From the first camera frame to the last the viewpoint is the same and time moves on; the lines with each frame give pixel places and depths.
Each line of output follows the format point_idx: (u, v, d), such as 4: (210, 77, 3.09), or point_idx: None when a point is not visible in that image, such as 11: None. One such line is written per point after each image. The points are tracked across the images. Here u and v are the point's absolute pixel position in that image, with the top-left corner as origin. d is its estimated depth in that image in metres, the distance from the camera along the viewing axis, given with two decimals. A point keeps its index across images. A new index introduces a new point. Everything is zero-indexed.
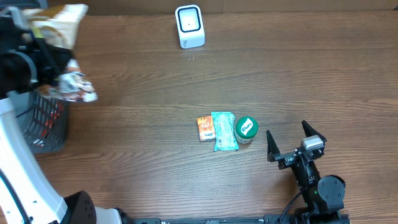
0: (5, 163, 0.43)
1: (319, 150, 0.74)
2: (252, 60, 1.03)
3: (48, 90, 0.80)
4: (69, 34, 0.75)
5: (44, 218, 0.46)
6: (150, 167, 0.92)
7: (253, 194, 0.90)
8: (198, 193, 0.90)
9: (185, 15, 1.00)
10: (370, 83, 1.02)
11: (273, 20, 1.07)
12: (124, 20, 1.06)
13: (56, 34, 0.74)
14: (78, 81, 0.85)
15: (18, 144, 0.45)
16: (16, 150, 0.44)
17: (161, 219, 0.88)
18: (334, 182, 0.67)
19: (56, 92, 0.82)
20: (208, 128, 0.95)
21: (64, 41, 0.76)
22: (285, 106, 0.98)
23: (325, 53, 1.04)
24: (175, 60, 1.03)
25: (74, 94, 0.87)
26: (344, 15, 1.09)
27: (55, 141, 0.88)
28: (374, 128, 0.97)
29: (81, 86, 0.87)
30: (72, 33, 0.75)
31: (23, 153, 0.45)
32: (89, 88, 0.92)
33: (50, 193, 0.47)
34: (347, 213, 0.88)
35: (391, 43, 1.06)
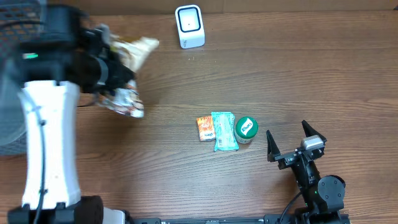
0: (51, 133, 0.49)
1: (319, 150, 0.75)
2: (252, 60, 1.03)
3: (102, 99, 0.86)
4: (137, 58, 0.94)
5: (56, 196, 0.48)
6: (150, 167, 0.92)
7: (253, 194, 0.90)
8: (198, 193, 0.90)
9: (185, 15, 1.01)
10: (370, 83, 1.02)
11: (273, 20, 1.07)
12: (123, 20, 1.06)
13: (129, 56, 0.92)
14: (132, 98, 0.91)
15: (71, 128, 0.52)
16: (64, 127, 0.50)
17: (161, 219, 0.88)
18: (334, 182, 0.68)
19: (109, 102, 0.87)
20: (208, 128, 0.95)
21: (131, 65, 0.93)
22: (285, 106, 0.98)
23: (325, 53, 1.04)
24: (175, 60, 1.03)
25: (124, 107, 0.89)
26: (344, 15, 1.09)
27: None
28: (374, 128, 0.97)
29: (132, 102, 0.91)
30: (139, 59, 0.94)
31: (73, 137, 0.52)
32: (139, 106, 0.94)
33: (71, 179, 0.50)
34: (347, 213, 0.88)
35: (391, 43, 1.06)
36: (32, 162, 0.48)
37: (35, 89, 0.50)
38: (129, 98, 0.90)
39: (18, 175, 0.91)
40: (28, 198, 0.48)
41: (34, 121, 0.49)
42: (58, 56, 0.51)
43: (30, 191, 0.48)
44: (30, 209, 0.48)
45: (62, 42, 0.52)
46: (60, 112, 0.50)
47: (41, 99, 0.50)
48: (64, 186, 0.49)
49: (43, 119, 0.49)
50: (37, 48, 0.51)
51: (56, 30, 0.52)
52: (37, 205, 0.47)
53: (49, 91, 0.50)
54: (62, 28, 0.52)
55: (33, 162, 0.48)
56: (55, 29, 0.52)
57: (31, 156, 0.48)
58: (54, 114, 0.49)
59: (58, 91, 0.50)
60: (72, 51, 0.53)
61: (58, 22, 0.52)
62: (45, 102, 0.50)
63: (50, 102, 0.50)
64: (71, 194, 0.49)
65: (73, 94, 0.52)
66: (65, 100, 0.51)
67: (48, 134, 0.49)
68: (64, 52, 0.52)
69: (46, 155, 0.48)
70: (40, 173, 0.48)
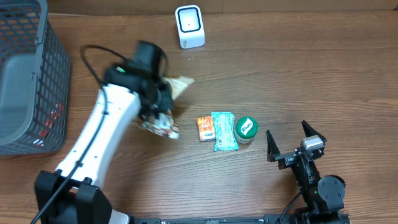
0: (109, 124, 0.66)
1: (319, 150, 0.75)
2: (252, 61, 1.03)
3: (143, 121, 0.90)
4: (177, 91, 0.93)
5: (85, 172, 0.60)
6: (150, 167, 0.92)
7: (253, 194, 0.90)
8: (198, 193, 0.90)
9: (185, 15, 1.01)
10: (370, 83, 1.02)
11: (273, 20, 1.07)
12: (124, 21, 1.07)
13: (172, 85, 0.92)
14: (171, 122, 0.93)
15: (119, 130, 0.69)
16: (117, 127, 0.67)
17: (161, 219, 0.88)
18: (334, 182, 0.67)
19: (148, 124, 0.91)
20: (208, 128, 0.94)
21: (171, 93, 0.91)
22: (285, 106, 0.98)
23: (325, 53, 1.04)
24: (175, 60, 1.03)
25: (161, 129, 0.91)
26: (344, 16, 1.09)
27: (54, 141, 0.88)
28: (374, 128, 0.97)
29: (170, 126, 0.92)
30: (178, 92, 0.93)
31: (116, 136, 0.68)
32: (176, 129, 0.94)
33: (101, 167, 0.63)
34: (347, 213, 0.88)
35: (390, 43, 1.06)
36: (84, 139, 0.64)
37: (112, 89, 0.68)
38: (169, 121, 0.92)
39: (17, 175, 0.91)
40: (64, 165, 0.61)
41: (99, 109, 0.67)
42: (133, 83, 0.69)
43: (68, 163, 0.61)
44: (61, 174, 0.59)
45: (142, 70, 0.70)
46: (120, 111, 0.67)
47: (111, 97, 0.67)
48: (95, 167, 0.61)
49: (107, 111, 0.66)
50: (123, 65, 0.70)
51: (142, 60, 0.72)
52: (69, 173, 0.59)
53: (119, 94, 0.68)
54: (147, 60, 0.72)
55: (84, 139, 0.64)
56: (140, 60, 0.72)
57: (85, 134, 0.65)
58: (116, 111, 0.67)
59: (126, 96, 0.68)
60: (146, 84, 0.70)
61: (145, 54, 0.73)
62: (114, 101, 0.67)
63: (115, 102, 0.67)
64: (96, 176, 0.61)
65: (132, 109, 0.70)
66: (130, 106, 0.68)
67: (106, 122, 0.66)
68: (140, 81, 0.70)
69: (96, 137, 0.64)
70: (84, 148, 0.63)
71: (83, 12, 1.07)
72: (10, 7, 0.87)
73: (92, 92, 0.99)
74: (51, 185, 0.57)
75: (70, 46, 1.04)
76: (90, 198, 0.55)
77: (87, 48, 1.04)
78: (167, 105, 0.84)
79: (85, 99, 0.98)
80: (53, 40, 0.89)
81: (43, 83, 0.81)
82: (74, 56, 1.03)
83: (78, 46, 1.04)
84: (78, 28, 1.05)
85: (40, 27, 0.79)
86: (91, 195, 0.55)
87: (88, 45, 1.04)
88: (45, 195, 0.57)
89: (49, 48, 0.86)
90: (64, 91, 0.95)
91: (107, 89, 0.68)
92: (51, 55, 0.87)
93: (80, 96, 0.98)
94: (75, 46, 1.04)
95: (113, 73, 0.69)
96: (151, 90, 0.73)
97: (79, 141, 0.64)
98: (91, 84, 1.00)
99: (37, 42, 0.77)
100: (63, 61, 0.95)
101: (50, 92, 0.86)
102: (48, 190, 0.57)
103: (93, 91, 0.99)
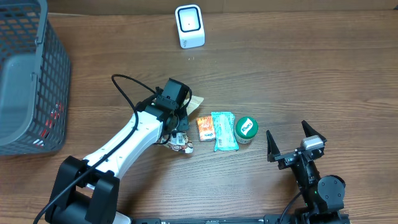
0: (135, 137, 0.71)
1: (319, 150, 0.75)
2: (252, 60, 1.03)
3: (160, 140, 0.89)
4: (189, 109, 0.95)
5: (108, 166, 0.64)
6: (150, 167, 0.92)
7: (253, 194, 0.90)
8: (198, 193, 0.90)
9: (185, 15, 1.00)
10: (370, 83, 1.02)
11: (273, 20, 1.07)
12: (124, 20, 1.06)
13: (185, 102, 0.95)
14: (186, 138, 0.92)
15: (142, 147, 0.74)
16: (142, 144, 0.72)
17: (161, 219, 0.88)
18: (334, 182, 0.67)
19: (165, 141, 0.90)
20: (208, 128, 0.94)
21: None
22: (285, 106, 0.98)
23: (325, 53, 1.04)
24: (175, 60, 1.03)
25: (177, 146, 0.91)
26: (344, 15, 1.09)
27: (54, 142, 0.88)
28: (374, 128, 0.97)
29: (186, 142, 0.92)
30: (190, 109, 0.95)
31: (138, 150, 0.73)
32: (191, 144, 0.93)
33: (121, 168, 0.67)
34: (347, 213, 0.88)
35: (391, 42, 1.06)
36: (113, 142, 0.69)
37: (143, 113, 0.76)
38: (184, 137, 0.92)
39: (17, 175, 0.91)
40: (91, 157, 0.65)
41: (130, 125, 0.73)
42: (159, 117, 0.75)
43: (93, 157, 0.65)
44: (87, 163, 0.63)
45: (168, 107, 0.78)
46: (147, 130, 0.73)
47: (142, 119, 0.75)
48: (117, 166, 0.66)
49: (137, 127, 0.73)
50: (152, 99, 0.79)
51: (170, 97, 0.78)
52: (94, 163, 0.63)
53: (149, 119, 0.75)
54: (175, 96, 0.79)
55: (113, 142, 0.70)
56: (168, 96, 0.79)
57: (114, 139, 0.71)
58: (144, 130, 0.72)
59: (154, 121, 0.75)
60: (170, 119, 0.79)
61: (173, 91, 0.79)
62: (144, 122, 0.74)
63: (145, 122, 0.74)
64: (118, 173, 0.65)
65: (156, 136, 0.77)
66: (156, 129, 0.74)
67: (133, 135, 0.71)
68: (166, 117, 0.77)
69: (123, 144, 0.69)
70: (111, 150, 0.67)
71: (83, 12, 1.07)
72: (10, 7, 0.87)
73: (92, 92, 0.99)
74: (74, 171, 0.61)
75: (70, 46, 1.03)
76: (110, 188, 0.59)
77: (87, 48, 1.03)
78: (184, 127, 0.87)
79: (85, 99, 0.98)
80: (53, 40, 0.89)
81: (43, 83, 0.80)
82: (74, 56, 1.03)
83: (78, 46, 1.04)
84: (78, 28, 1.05)
85: (39, 27, 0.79)
86: (112, 186, 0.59)
87: (88, 45, 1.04)
88: (66, 180, 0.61)
89: (49, 48, 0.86)
90: (63, 91, 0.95)
91: (141, 113, 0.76)
92: (51, 55, 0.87)
93: (80, 96, 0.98)
94: (74, 46, 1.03)
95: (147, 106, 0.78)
96: (173, 123, 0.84)
97: (107, 144, 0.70)
98: (91, 84, 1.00)
99: (37, 42, 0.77)
100: (63, 61, 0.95)
101: (50, 92, 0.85)
102: (71, 175, 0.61)
103: (93, 91, 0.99)
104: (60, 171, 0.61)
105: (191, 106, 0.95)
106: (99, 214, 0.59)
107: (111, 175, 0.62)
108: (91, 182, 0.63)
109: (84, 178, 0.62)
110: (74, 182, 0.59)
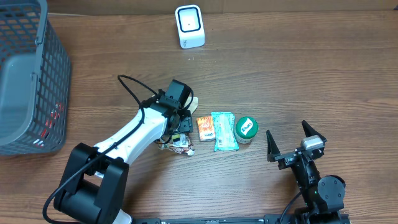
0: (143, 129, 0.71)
1: (319, 150, 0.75)
2: (252, 60, 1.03)
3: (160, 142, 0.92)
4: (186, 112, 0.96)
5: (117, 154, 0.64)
6: (150, 167, 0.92)
7: (253, 194, 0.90)
8: (198, 193, 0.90)
9: (185, 15, 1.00)
10: (370, 83, 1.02)
11: (273, 20, 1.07)
12: (124, 20, 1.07)
13: None
14: (188, 140, 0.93)
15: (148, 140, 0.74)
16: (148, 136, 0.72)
17: (161, 219, 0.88)
18: (334, 182, 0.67)
19: (166, 144, 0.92)
20: (208, 128, 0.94)
21: None
22: (285, 106, 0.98)
23: (325, 53, 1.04)
24: (175, 60, 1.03)
25: (178, 147, 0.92)
26: (344, 16, 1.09)
27: (54, 142, 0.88)
28: (374, 128, 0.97)
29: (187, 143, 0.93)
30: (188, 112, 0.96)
31: (145, 142, 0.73)
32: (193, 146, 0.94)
33: (129, 158, 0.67)
34: (347, 213, 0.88)
35: (390, 42, 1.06)
36: (120, 133, 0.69)
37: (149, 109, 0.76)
38: (187, 139, 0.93)
39: (17, 175, 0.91)
40: (101, 144, 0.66)
41: (137, 118, 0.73)
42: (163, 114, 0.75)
43: (102, 145, 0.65)
44: (97, 150, 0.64)
45: (171, 106, 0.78)
46: (153, 124, 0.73)
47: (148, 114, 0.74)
48: (126, 154, 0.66)
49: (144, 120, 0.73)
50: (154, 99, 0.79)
51: (173, 96, 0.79)
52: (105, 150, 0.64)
53: (155, 114, 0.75)
54: (178, 97, 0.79)
55: (122, 132, 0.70)
56: (171, 96, 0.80)
57: (122, 129, 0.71)
58: (151, 124, 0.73)
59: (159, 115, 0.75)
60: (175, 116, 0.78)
61: (176, 91, 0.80)
62: (150, 116, 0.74)
63: (150, 117, 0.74)
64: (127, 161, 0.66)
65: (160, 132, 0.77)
66: (161, 124, 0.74)
67: (140, 127, 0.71)
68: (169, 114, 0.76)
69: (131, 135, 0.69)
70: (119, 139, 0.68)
71: (83, 12, 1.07)
72: (10, 7, 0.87)
73: (92, 92, 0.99)
74: (85, 157, 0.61)
75: (70, 46, 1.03)
76: (120, 173, 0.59)
77: (87, 48, 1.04)
78: (185, 128, 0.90)
79: (85, 99, 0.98)
80: (53, 40, 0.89)
81: (43, 83, 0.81)
82: (74, 56, 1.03)
83: (78, 46, 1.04)
84: (78, 28, 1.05)
85: (40, 27, 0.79)
86: (122, 170, 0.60)
87: (88, 45, 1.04)
88: (76, 165, 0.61)
89: (49, 48, 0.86)
90: (63, 91, 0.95)
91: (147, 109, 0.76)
92: (51, 55, 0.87)
93: (81, 95, 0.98)
94: (74, 46, 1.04)
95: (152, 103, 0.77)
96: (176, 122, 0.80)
97: (115, 134, 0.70)
98: (91, 84, 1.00)
99: (37, 42, 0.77)
100: (63, 61, 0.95)
101: (50, 92, 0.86)
102: (82, 160, 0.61)
103: (93, 91, 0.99)
104: (70, 157, 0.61)
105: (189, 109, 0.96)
106: (109, 199, 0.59)
107: (120, 161, 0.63)
108: (100, 168, 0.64)
109: (94, 165, 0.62)
110: (85, 165, 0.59)
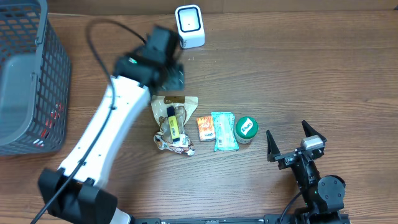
0: (115, 121, 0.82)
1: (319, 150, 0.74)
2: (252, 60, 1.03)
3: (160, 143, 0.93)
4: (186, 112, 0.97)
5: (88, 171, 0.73)
6: (150, 167, 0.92)
7: (253, 194, 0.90)
8: (198, 193, 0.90)
9: (185, 15, 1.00)
10: (370, 83, 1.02)
11: (273, 20, 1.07)
12: (124, 20, 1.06)
13: (181, 106, 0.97)
14: (188, 140, 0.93)
15: (128, 121, 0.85)
16: (122, 124, 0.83)
17: (161, 219, 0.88)
18: (335, 182, 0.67)
19: (166, 144, 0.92)
20: (208, 128, 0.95)
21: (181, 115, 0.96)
22: (285, 106, 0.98)
23: (325, 53, 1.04)
24: None
25: (178, 147, 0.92)
26: (344, 16, 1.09)
27: (54, 142, 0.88)
28: (374, 128, 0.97)
29: (186, 143, 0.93)
30: (188, 112, 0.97)
31: (121, 131, 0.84)
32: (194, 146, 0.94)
33: (102, 165, 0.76)
34: (347, 213, 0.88)
35: (390, 42, 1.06)
36: (88, 140, 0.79)
37: (123, 83, 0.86)
38: (187, 139, 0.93)
39: (17, 175, 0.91)
40: (67, 164, 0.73)
41: (107, 105, 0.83)
42: (150, 71, 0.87)
43: (71, 162, 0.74)
44: (63, 174, 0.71)
45: (157, 59, 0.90)
46: (128, 105, 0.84)
47: (119, 91, 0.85)
48: (98, 165, 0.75)
49: (115, 106, 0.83)
50: (135, 58, 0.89)
51: (156, 48, 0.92)
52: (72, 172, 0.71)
53: (127, 90, 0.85)
54: (161, 48, 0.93)
55: (88, 139, 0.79)
56: (154, 47, 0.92)
57: (87, 135, 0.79)
58: (125, 106, 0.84)
59: (137, 89, 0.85)
60: (163, 66, 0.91)
61: (159, 40, 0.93)
62: (122, 94, 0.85)
63: (124, 95, 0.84)
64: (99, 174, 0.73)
65: (142, 98, 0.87)
66: (140, 98, 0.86)
67: (112, 116, 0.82)
68: (155, 70, 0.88)
69: (101, 135, 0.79)
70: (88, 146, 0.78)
71: (83, 12, 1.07)
72: (10, 7, 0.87)
73: (92, 92, 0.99)
74: (53, 183, 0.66)
75: (70, 46, 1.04)
76: (91, 199, 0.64)
77: (87, 48, 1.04)
78: (175, 85, 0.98)
79: (85, 99, 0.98)
80: (53, 40, 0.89)
81: (43, 83, 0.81)
82: (74, 56, 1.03)
83: (78, 46, 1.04)
84: (78, 28, 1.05)
85: (39, 27, 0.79)
86: (93, 196, 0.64)
87: (88, 45, 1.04)
88: (48, 191, 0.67)
89: (50, 48, 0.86)
90: (63, 91, 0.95)
91: (115, 79, 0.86)
92: (51, 56, 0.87)
93: (80, 95, 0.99)
94: (74, 46, 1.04)
95: (128, 65, 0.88)
96: (161, 78, 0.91)
97: (84, 141, 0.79)
98: (90, 84, 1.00)
99: (37, 42, 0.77)
100: (63, 61, 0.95)
101: (50, 92, 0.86)
102: (51, 188, 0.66)
103: (93, 91, 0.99)
104: (39, 186, 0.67)
105: (189, 110, 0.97)
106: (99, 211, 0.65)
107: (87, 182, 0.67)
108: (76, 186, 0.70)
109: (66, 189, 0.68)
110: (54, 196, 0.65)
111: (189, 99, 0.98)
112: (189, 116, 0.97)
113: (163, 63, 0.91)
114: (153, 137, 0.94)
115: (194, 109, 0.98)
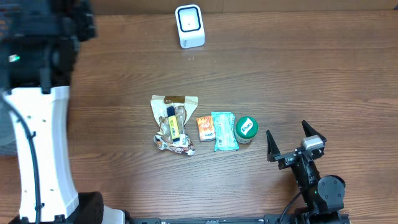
0: (41, 145, 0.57)
1: (319, 150, 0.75)
2: (252, 60, 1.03)
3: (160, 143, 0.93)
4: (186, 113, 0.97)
5: (52, 208, 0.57)
6: (150, 167, 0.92)
7: (253, 195, 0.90)
8: (198, 193, 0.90)
9: (185, 15, 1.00)
10: (370, 83, 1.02)
11: (273, 20, 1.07)
12: (124, 20, 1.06)
13: (181, 107, 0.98)
14: (188, 140, 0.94)
15: (59, 133, 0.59)
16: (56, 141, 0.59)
17: (161, 219, 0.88)
18: (334, 182, 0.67)
19: (166, 144, 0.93)
20: (208, 128, 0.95)
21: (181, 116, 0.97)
22: (285, 106, 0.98)
23: (325, 53, 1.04)
24: (175, 60, 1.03)
25: (178, 147, 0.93)
26: (344, 15, 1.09)
27: None
28: (374, 128, 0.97)
29: (186, 143, 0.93)
30: (188, 113, 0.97)
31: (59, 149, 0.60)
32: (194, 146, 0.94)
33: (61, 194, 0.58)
34: (347, 213, 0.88)
35: (391, 42, 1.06)
36: (25, 179, 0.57)
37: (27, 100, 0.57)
38: (187, 139, 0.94)
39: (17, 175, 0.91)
40: (23, 211, 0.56)
41: (20, 132, 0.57)
42: (45, 58, 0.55)
43: (26, 208, 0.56)
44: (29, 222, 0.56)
45: (48, 36, 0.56)
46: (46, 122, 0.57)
47: (27, 111, 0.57)
48: (58, 199, 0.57)
49: (32, 130, 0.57)
50: (14, 51, 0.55)
51: (40, 12, 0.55)
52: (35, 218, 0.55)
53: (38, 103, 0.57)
54: (45, 9, 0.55)
55: (26, 177, 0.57)
56: (37, 11, 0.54)
57: (25, 175, 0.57)
58: (43, 123, 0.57)
59: (45, 97, 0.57)
60: (68, 37, 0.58)
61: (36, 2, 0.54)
62: (32, 113, 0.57)
63: (38, 111, 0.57)
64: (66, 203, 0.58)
65: (60, 97, 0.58)
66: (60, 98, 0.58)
67: (36, 145, 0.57)
68: (52, 51, 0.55)
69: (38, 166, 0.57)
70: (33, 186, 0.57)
71: None
72: None
73: (92, 92, 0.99)
74: None
75: None
76: None
77: (87, 48, 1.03)
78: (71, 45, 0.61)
79: (85, 99, 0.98)
80: None
81: None
82: None
83: None
84: None
85: None
86: None
87: (88, 45, 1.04)
88: None
89: None
90: None
91: (10, 97, 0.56)
92: None
93: (80, 95, 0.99)
94: None
95: (10, 62, 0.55)
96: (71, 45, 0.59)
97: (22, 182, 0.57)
98: (90, 84, 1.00)
99: None
100: None
101: None
102: None
103: (93, 91, 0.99)
104: None
105: (189, 110, 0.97)
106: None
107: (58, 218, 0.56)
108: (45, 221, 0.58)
109: None
110: None
111: (189, 99, 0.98)
112: (190, 116, 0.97)
113: (57, 33, 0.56)
114: (153, 137, 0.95)
115: (194, 109, 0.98)
